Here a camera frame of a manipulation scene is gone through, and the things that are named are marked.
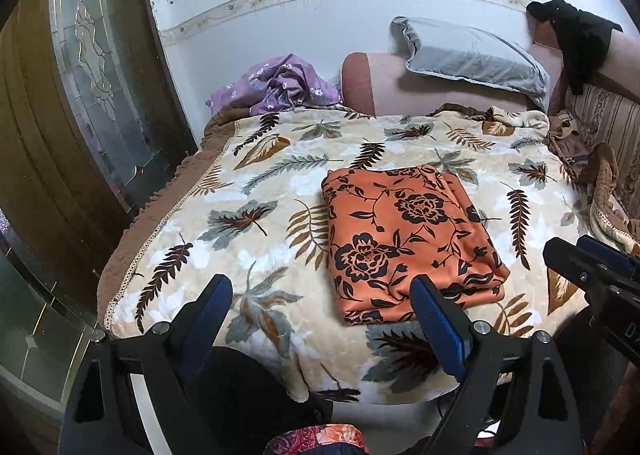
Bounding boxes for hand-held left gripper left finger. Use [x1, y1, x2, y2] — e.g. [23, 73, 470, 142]
[60, 274, 234, 455]

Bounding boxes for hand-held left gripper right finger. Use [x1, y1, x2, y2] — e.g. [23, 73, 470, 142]
[409, 274, 586, 455]

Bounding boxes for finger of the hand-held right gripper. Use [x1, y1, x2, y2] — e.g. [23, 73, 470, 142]
[577, 234, 640, 281]
[542, 236, 608, 293]

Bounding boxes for orange floral shirt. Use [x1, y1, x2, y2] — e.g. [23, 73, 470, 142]
[320, 165, 512, 328]

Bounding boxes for person's dark clothing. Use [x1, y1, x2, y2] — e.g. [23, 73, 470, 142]
[192, 345, 333, 455]

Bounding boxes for leaf print blanket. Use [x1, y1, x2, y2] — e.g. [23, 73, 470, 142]
[97, 102, 640, 406]

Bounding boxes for person's red floral pants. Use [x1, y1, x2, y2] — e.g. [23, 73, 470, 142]
[262, 424, 371, 455]

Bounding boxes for frosted glass side panel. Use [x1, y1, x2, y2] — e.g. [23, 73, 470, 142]
[0, 220, 108, 406]

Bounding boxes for black garment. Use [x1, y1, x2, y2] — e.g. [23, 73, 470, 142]
[526, 0, 624, 96]

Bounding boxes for grey pillow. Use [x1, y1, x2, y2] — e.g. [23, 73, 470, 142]
[391, 16, 552, 112]

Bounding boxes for purple floral cloth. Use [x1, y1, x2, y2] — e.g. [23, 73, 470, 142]
[206, 54, 343, 116]

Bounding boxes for wooden door with glass pane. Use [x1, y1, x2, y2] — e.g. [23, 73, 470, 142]
[0, 0, 198, 266]

